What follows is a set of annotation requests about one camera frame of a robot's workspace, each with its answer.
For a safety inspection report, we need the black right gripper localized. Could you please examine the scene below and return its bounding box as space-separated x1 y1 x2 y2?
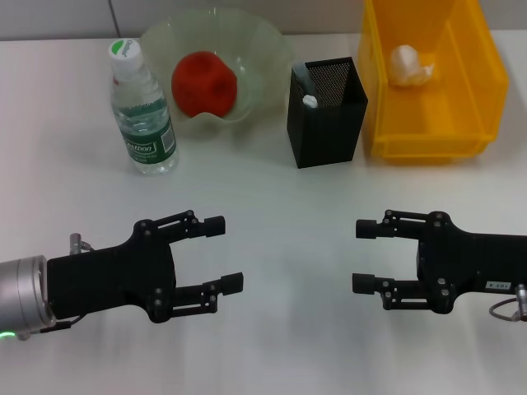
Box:
352 208 527 316

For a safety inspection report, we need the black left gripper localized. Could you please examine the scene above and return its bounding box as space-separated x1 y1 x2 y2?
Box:
45 209 245 324

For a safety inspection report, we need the clear green-label water bottle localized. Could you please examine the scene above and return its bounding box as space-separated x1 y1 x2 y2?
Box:
108 39 180 176

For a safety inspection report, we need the white paper ball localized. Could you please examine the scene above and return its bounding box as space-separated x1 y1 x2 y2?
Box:
389 44 437 87

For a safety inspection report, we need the black mesh pen holder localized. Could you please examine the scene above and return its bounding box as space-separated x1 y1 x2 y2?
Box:
287 56 369 170

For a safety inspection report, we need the pale green glass fruit bowl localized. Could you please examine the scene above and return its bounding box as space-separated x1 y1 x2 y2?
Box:
138 8 296 139

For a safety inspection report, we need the yellow plastic bin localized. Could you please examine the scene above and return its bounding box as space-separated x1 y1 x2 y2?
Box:
357 0 511 165

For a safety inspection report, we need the left gripper cable with plug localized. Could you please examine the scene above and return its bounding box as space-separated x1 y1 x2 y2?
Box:
16 232 96 341

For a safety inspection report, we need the gripper cable with plug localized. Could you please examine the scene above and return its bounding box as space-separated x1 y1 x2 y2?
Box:
488 282 527 322
16 232 96 341

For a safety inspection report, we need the right gripper cable with plug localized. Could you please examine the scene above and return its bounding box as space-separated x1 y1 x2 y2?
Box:
488 282 527 322

